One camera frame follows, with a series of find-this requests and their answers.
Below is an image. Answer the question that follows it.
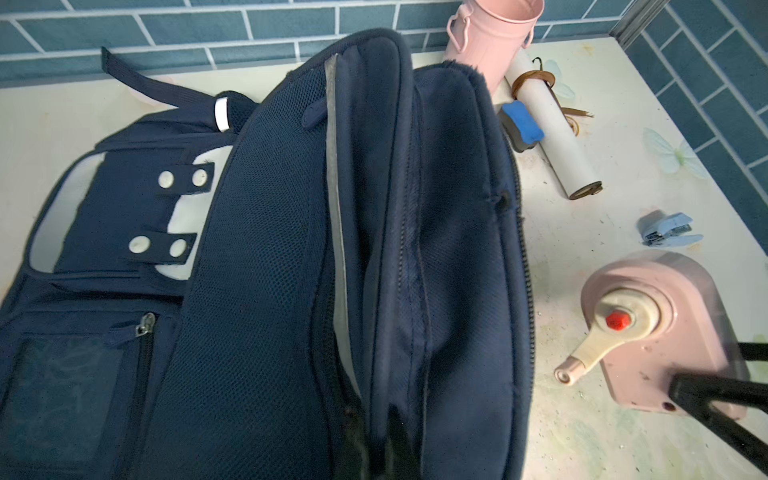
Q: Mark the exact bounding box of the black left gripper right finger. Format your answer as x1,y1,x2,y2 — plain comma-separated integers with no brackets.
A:
384,407,420,480

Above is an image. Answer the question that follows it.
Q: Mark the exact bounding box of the blue whiteboard eraser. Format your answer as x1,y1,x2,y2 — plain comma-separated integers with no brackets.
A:
499,100,545,153

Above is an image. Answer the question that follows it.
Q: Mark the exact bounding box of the pink metal bucket cup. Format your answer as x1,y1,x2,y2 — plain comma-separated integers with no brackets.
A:
444,0,545,92

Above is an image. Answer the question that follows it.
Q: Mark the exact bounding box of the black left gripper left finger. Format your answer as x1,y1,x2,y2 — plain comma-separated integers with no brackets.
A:
341,431,369,480

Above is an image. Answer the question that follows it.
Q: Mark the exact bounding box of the navy blue student backpack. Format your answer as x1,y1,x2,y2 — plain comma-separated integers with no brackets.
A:
1,29,534,479

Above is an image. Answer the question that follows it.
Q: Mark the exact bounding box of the rolled white paper scroll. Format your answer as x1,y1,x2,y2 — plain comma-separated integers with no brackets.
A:
505,49,603,200

